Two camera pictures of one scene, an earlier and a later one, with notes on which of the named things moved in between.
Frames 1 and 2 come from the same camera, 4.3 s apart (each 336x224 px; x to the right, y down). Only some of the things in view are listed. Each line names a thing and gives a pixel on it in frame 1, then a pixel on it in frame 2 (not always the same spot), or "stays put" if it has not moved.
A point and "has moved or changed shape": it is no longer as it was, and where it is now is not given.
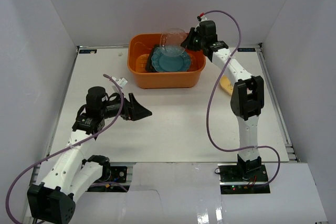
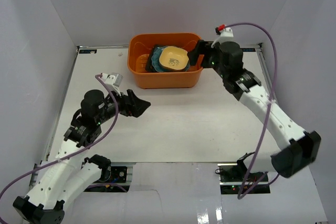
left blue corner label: (87, 51) stays put
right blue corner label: (246, 49) stays put
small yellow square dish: (226, 85) has moved or changed shape
